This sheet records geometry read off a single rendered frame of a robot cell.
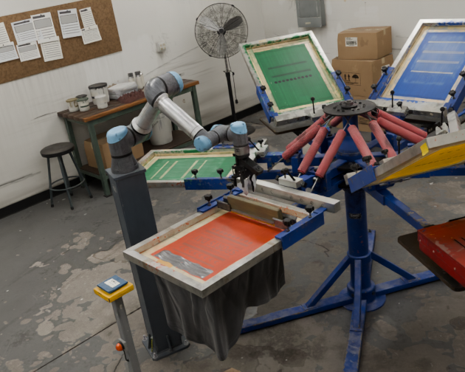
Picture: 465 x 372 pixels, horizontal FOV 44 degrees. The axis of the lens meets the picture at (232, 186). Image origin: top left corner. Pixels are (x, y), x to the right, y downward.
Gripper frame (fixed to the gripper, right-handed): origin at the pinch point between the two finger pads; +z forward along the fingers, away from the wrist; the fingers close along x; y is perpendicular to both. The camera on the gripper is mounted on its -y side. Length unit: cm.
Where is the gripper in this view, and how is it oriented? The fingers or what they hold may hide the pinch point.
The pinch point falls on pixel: (250, 191)
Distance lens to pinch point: 282.2
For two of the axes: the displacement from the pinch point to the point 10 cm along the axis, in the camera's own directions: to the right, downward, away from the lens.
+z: 1.4, 9.1, 3.9
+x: -7.1, 3.7, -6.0
